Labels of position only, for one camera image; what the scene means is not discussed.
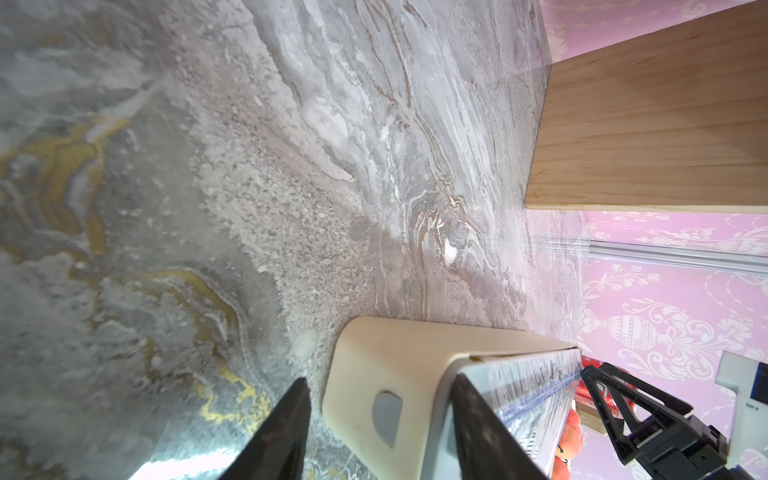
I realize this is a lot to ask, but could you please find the red soda can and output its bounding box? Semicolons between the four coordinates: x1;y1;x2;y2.
575;356;622;419

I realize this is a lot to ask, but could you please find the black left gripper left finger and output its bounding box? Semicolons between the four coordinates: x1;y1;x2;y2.
219;378;311;480

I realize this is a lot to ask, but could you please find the left aluminium corner post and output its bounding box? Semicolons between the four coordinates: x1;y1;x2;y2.
532;237;767;275

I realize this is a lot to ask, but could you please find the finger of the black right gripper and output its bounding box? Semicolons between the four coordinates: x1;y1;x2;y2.
581;363;693;465

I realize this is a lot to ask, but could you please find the striped plate of peaches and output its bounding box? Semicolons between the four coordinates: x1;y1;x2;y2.
551;409;584;480

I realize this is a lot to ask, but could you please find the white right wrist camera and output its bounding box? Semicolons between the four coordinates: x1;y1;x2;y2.
715;352;767;468

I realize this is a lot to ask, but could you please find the wooden two-tier shelf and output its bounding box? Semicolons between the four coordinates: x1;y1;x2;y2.
525;1;767;214

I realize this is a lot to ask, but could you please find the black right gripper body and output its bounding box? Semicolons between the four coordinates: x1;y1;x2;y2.
623;415;751;480

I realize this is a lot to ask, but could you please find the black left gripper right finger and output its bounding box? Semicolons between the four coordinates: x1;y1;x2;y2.
449;374;546;480

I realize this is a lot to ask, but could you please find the cream plastic wrap dispenser box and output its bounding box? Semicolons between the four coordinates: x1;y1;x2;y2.
322;317;582;479

